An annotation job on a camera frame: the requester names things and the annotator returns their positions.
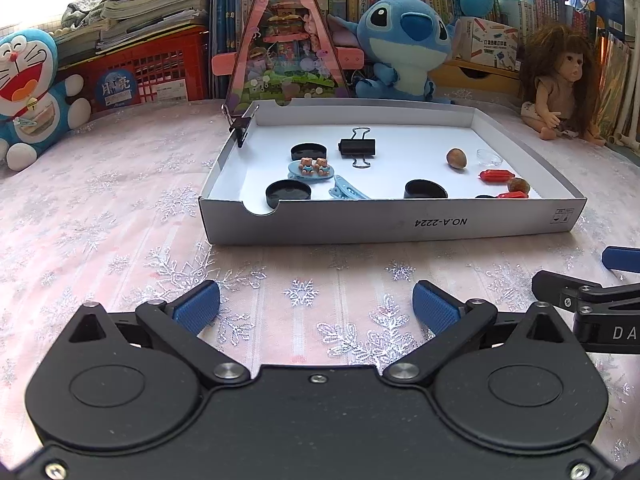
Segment small black binder clip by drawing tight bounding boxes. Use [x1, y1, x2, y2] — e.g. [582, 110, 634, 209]
[221, 102, 258, 148]

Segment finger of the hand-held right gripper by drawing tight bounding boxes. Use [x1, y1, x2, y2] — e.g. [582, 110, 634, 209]
[601, 246, 640, 275]
[531, 270, 640, 313]

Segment colourful upright books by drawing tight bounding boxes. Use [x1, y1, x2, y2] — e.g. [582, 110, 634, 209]
[595, 25, 633, 136]

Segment printed white carton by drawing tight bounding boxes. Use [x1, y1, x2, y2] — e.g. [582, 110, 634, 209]
[452, 16, 521, 72]

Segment pink triangular diorama house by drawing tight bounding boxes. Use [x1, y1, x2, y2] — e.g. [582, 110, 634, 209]
[211, 0, 365, 116]

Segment blue alien plush toy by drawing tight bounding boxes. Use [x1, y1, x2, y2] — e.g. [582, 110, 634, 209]
[327, 0, 453, 106]

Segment pink snowflake tablecloth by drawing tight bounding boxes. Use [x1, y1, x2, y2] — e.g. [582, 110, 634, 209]
[0, 95, 640, 466]

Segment long-haired doll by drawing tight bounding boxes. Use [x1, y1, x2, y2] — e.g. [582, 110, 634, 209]
[517, 24, 607, 147]

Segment white cardboard box tray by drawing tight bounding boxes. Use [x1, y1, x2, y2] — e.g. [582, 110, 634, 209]
[199, 98, 587, 247]

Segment wooden drawer box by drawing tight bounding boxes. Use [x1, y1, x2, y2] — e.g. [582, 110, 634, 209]
[431, 57, 523, 96]

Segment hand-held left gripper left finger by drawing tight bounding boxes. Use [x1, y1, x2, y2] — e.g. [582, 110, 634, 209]
[66, 279, 252, 389]

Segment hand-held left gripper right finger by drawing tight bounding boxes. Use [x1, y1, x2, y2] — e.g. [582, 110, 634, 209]
[383, 279, 569, 389]

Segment blue cat plush toy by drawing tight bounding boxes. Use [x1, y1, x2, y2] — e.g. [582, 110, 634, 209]
[0, 29, 92, 172]

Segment large black binder clip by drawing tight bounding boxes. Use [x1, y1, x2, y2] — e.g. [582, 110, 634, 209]
[338, 127, 377, 168]

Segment black round lid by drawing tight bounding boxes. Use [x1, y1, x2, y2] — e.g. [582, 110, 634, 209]
[265, 180, 312, 209]
[404, 179, 448, 200]
[290, 143, 327, 161]

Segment blue hair clip with bears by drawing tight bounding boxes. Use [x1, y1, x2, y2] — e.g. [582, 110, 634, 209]
[287, 156, 335, 181]

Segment red plastic crate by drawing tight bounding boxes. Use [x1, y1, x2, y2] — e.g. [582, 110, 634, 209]
[57, 27, 211, 113]

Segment stack of lying books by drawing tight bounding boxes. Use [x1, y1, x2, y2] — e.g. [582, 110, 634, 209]
[52, 0, 212, 68]

